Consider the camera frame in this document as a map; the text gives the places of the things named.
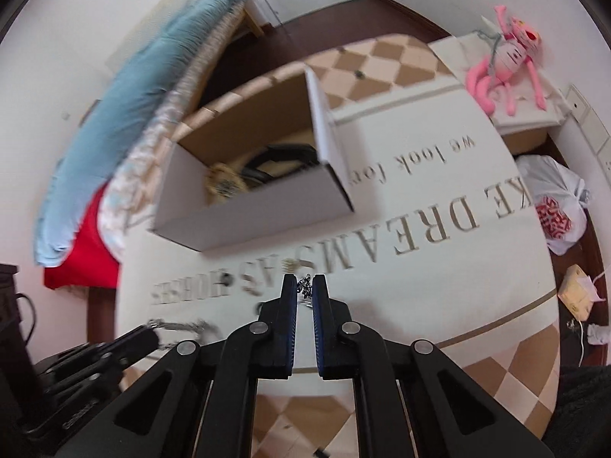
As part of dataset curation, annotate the silver chain necklace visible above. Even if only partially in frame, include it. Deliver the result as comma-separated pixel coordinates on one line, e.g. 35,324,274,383
296,273,316,308

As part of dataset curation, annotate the red blanket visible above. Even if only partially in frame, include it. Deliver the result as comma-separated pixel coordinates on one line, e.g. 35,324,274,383
44,185,120,290

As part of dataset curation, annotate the checkered bed sheet mattress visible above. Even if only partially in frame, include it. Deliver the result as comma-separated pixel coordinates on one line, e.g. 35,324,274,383
97,2,246,261

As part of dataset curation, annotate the yellow tissue pack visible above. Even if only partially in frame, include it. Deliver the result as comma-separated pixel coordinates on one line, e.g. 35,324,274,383
558,265,601,321

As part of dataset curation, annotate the light blue quilt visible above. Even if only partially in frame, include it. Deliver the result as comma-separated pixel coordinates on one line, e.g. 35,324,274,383
33,0,246,268

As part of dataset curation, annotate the white plastic bag red print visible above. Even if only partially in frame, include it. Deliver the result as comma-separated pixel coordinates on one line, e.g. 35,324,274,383
516,155,590,255

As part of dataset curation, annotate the black wristband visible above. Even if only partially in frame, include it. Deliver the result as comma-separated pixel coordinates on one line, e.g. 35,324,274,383
239,143,319,187

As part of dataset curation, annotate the white cardboard box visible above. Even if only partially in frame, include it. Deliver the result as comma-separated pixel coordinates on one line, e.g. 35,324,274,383
152,67,354,252

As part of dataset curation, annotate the white power strip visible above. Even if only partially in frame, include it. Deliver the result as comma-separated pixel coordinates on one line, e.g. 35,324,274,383
566,84,611,182

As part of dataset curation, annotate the white cloth covered box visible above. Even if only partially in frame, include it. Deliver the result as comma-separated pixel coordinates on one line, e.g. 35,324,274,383
429,30,571,135

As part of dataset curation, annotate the pink panther plush toy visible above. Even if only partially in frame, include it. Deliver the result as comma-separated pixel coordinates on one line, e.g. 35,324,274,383
465,5,547,117

